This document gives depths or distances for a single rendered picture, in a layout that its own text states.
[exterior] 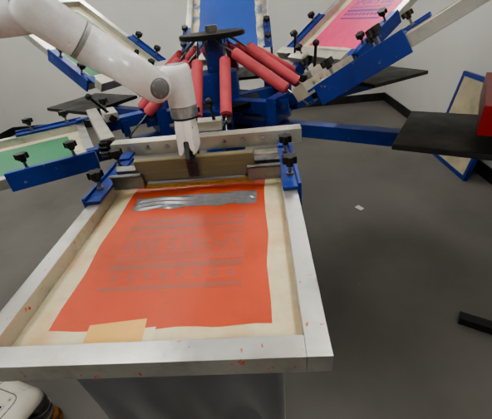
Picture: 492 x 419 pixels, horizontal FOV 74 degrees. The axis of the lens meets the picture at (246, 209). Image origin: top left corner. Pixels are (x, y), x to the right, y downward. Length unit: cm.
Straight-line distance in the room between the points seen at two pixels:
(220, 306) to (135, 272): 22
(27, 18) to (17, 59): 526
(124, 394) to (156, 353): 31
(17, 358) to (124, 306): 18
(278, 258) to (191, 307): 21
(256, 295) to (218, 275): 10
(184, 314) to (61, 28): 61
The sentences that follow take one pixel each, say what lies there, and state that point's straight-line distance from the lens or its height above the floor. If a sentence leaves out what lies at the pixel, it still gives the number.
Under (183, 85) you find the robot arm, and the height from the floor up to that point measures 126.
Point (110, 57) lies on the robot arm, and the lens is 82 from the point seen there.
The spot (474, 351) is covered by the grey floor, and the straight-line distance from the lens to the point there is 191.
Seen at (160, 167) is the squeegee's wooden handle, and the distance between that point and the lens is 101.
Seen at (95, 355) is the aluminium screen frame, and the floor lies 99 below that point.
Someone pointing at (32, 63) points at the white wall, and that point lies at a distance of 599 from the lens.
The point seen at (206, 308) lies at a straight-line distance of 64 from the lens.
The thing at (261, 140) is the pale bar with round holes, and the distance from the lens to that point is 119.
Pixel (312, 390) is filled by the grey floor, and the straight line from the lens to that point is 162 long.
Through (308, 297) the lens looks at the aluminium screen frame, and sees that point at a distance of 59.
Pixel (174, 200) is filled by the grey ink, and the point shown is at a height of 96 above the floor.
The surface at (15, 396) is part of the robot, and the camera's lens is 164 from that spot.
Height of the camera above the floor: 142
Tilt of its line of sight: 32 degrees down
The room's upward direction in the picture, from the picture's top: 7 degrees counter-clockwise
